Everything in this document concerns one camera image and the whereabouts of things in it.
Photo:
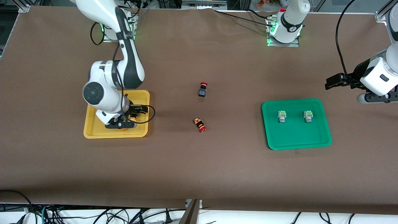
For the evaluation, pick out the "green plastic tray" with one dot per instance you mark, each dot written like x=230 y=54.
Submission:
x=296 y=133

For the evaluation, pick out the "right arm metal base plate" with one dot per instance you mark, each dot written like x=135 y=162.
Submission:
x=107 y=39

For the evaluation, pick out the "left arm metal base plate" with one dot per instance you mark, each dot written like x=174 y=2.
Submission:
x=283 y=44

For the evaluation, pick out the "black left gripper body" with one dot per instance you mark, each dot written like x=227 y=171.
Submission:
x=358 y=75

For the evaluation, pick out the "green push button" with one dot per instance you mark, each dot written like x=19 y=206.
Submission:
x=282 y=116
x=308 y=116

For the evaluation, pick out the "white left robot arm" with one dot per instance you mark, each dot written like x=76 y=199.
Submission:
x=381 y=76

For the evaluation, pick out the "metal table leg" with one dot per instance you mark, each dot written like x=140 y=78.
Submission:
x=191 y=213

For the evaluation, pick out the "aluminium frame rail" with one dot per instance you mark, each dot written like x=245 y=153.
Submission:
x=203 y=3

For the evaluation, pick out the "red button black body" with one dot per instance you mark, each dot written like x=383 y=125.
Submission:
x=203 y=89

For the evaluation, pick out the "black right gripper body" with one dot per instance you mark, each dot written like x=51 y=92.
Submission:
x=134 y=110

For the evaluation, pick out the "yellow push button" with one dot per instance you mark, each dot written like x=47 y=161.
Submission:
x=133 y=119
x=123 y=129

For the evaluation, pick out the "red button orange body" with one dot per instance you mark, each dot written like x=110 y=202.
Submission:
x=199 y=124

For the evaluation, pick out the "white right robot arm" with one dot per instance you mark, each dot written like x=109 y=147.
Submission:
x=105 y=96

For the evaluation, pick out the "brown table cover sheet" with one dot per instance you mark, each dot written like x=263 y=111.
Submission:
x=199 y=174

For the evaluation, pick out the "yellow plastic tray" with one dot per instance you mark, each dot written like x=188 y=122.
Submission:
x=140 y=130

